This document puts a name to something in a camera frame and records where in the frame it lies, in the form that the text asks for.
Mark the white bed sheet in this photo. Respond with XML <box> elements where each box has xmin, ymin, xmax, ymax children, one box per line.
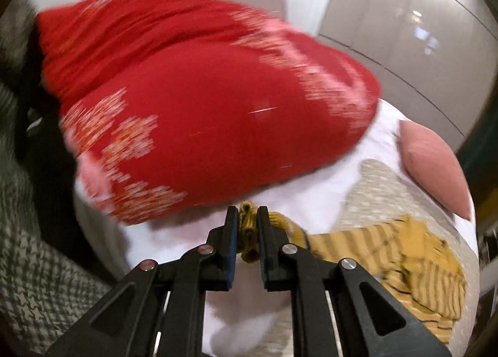
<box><xmin>73</xmin><ymin>97</ymin><xmax>479</xmax><ymax>357</ymax></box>

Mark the white wardrobe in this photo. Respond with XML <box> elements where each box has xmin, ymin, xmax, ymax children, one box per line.
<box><xmin>319</xmin><ymin>0</ymin><xmax>497</xmax><ymax>150</ymax></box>

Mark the beige spotted quilt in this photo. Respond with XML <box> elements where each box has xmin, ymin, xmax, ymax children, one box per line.
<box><xmin>327</xmin><ymin>159</ymin><xmax>479</xmax><ymax>356</ymax></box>

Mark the grey houndstooth cloth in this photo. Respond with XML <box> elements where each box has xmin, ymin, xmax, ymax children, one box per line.
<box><xmin>1</xmin><ymin>87</ymin><xmax>110</xmax><ymax>356</ymax></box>

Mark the red embroidered pillow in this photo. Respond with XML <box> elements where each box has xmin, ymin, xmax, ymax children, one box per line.
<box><xmin>35</xmin><ymin>0</ymin><xmax>381</xmax><ymax>225</ymax></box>

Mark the pink knit cushion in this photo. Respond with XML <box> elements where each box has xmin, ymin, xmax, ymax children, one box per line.
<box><xmin>399</xmin><ymin>120</ymin><xmax>471</xmax><ymax>220</ymax></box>

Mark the yellow striped knit sweater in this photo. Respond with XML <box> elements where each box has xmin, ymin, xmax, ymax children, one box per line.
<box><xmin>237</xmin><ymin>202</ymin><xmax>467</xmax><ymax>346</ymax></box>

